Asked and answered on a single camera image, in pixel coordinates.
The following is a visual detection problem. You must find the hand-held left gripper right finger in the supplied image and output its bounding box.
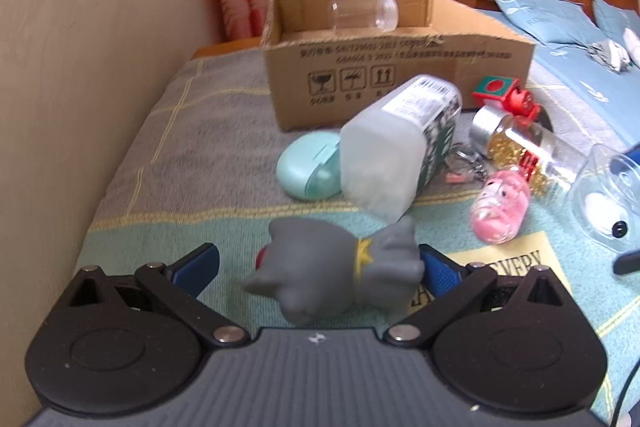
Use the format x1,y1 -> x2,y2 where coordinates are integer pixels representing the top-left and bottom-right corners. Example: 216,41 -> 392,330
382,243 -> 573,349

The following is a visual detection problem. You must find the light blue pillow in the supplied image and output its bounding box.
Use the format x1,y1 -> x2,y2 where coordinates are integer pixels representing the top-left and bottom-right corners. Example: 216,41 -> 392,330
484,0 -> 601,48
590,0 -> 640,68

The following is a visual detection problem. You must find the light blue printed quilt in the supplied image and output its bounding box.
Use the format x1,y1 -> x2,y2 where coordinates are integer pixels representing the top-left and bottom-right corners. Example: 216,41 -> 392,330
475,7 -> 640,152

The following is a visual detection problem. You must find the cardboard box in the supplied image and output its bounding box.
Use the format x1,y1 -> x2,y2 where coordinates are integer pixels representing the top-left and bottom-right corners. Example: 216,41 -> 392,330
261,0 -> 537,132

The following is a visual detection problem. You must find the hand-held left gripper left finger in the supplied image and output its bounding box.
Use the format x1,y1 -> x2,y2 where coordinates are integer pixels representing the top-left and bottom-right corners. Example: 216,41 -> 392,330
67,243 -> 251,349

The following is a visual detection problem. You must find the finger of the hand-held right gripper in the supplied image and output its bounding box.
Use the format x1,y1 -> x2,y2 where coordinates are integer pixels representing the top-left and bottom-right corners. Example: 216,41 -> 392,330
609,152 -> 640,175
613,249 -> 640,277

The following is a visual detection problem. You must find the silver-lid jar of gold capsules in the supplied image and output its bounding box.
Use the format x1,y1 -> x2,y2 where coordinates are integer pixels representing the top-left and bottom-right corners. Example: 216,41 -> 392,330
471,106 -> 588,198

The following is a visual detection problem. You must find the black cable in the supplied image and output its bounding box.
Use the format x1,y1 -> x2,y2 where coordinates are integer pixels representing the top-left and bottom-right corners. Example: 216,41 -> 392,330
611,359 -> 640,427

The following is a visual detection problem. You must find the clear plastic container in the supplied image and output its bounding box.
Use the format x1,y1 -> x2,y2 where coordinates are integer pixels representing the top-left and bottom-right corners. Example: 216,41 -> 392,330
570,142 -> 640,253

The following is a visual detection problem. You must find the crumpled grey white cloth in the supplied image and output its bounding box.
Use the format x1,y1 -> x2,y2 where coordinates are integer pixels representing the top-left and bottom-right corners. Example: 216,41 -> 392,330
586,38 -> 632,70

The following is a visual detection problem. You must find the red toy train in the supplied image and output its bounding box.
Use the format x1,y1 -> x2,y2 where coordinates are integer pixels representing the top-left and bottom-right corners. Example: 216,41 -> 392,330
471,76 -> 543,120

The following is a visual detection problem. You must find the pink capsule keychain toy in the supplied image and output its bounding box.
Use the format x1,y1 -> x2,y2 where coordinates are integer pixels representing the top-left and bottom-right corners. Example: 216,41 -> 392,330
442,144 -> 531,245

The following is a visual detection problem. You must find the plaid grey green blanket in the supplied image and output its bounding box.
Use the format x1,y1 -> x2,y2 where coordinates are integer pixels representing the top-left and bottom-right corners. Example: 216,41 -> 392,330
75,52 -> 640,427

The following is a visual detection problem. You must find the grey cat toy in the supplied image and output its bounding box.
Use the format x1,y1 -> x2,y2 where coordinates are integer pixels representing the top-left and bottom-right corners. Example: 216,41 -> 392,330
241,214 -> 423,327

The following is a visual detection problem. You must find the frosted white labelled bottle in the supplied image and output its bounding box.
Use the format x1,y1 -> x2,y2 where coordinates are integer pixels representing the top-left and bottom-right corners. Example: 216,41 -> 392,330
340,74 -> 463,224

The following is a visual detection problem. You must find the mint green case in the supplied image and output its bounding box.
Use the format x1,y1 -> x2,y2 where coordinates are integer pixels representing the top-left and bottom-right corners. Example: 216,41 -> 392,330
276,132 -> 346,200

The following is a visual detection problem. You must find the wooden bed frame rail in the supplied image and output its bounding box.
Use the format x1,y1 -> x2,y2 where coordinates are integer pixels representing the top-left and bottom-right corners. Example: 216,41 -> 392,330
190,38 -> 263,60

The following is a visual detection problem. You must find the clear plastic jar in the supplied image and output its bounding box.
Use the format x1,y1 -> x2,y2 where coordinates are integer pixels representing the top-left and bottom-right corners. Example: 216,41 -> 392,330
327,0 -> 399,32

